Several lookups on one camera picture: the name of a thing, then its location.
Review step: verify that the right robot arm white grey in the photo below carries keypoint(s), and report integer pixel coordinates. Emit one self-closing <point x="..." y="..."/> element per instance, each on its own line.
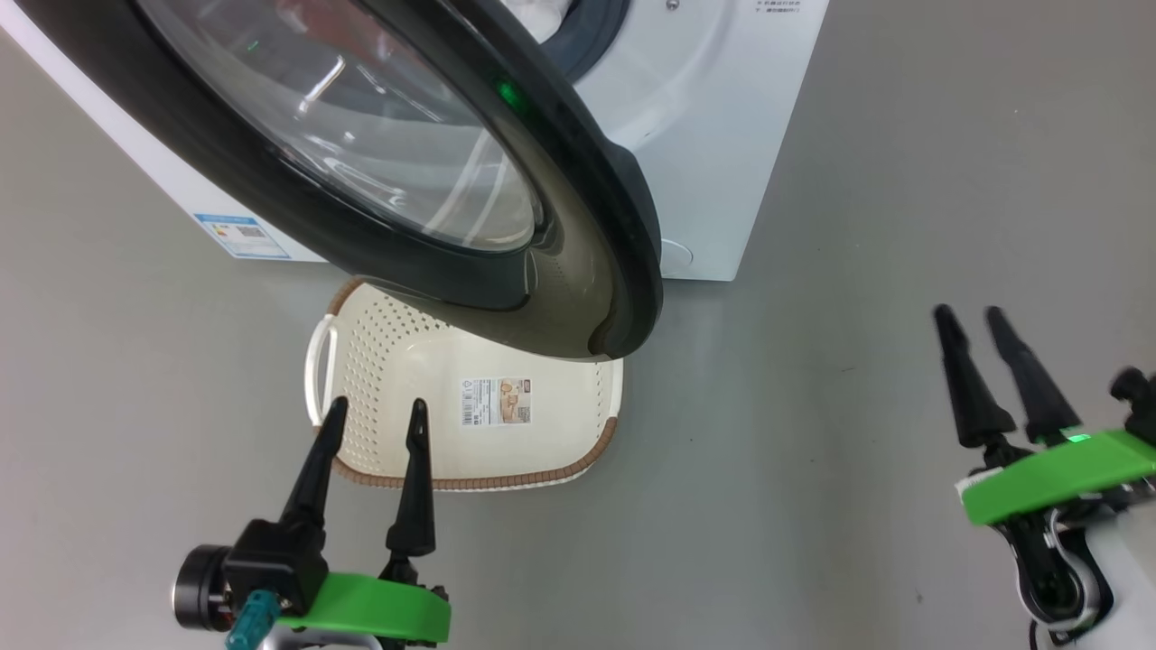
<point x="1084" y="578"/>

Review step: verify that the cream perforated laundry basket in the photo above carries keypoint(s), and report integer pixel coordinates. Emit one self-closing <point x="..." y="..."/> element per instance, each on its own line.
<point x="406" y="406"/>

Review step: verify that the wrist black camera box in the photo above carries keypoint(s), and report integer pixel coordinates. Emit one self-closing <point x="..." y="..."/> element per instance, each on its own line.
<point x="275" y="560"/>
<point x="1136" y="397"/>

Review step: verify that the white front-load washing machine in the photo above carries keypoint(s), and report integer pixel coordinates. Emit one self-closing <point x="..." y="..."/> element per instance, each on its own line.
<point x="722" y="135"/>

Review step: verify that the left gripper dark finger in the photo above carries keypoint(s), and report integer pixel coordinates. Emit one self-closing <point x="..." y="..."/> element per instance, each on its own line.
<point x="414" y="506"/>
<point x="316" y="474"/>

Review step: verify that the left black cylindrical wrist motor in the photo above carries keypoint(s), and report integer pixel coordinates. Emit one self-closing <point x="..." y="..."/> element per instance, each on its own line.
<point x="199" y="587"/>

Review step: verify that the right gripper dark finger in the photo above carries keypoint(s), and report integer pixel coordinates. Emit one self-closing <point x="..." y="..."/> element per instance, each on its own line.
<point x="1039" y="388"/>
<point x="975" y="397"/>

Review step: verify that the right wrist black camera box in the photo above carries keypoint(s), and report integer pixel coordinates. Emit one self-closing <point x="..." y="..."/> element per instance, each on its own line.
<point x="1136" y="397"/>

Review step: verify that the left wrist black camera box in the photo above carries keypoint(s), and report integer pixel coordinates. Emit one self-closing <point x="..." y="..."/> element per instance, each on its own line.
<point x="275" y="560"/>

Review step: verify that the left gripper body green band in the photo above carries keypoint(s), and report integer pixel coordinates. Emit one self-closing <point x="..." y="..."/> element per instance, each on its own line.
<point x="379" y="609"/>

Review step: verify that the black glass washing machine door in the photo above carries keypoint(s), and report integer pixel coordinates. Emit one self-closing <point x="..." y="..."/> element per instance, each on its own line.
<point x="578" y="181"/>

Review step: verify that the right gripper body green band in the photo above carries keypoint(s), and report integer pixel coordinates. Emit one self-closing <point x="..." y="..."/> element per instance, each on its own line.
<point x="1057" y="474"/>

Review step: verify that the blue white energy label sticker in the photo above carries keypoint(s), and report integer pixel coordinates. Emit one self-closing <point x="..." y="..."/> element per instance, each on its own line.
<point x="242" y="236"/>

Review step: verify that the paper label sticker with barcode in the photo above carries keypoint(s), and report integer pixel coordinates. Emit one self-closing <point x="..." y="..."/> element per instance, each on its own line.
<point x="497" y="402"/>

